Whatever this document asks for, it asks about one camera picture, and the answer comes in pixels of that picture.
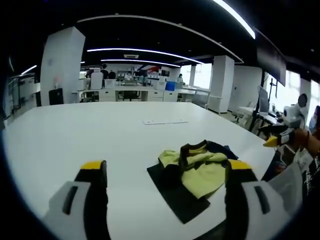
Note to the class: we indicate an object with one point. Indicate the blue storage bin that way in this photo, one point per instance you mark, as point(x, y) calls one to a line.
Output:
point(170, 86)

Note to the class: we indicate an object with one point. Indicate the long ceiling light strip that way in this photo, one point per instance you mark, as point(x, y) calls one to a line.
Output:
point(237, 17)

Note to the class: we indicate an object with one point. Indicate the person's black printed clothing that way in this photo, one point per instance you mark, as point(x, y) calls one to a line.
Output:
point(311, 175)

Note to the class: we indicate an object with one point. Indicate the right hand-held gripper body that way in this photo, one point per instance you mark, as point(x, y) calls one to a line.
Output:
point(295, 113)

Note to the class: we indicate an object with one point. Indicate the yellow and black garment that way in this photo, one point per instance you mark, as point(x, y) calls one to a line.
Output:
point(175, 195)

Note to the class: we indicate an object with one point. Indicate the computer monitor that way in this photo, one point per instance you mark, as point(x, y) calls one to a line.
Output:
point(263, 100)

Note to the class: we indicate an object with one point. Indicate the yellow-green garment with dark trim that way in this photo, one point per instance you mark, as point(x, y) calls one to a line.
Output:
point(200, 172)

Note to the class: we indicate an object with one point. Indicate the black office chair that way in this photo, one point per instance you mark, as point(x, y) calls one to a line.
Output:
point(55, 96)

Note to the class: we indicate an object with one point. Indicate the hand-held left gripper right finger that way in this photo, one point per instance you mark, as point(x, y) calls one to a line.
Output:
point(260, 200)

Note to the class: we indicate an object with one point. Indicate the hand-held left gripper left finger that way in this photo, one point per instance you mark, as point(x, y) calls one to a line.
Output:
point(75, 200)

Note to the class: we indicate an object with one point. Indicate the person's right hand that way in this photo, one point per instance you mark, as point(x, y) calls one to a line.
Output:
point(300, 140)

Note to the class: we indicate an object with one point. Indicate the row of white desks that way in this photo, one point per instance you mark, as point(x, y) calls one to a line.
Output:
point(125, 94)

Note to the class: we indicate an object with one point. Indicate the white storage container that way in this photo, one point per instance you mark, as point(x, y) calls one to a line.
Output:
point(96, 80)

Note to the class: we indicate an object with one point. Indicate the white flat strip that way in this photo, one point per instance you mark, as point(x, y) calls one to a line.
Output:
point(165, 122)

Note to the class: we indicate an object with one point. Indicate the black hanging ceiling panel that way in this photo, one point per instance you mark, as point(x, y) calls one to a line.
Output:
point(271, 57)

